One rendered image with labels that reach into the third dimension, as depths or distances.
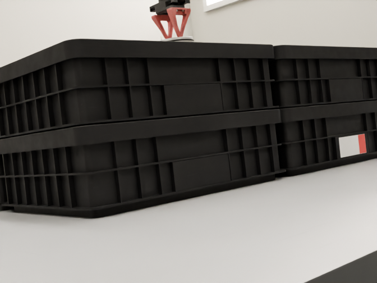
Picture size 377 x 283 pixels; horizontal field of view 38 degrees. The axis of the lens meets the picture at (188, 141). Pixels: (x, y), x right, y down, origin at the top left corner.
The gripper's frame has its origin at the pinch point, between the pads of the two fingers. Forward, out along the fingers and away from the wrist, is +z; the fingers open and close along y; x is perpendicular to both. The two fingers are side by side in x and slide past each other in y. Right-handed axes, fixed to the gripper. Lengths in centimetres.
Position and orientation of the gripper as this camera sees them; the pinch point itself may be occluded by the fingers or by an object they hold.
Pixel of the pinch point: (174, 36)
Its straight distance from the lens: 150.7
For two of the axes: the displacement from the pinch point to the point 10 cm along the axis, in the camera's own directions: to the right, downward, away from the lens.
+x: 7.6, -1.2, 6.3
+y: 6.3, -0.8, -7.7
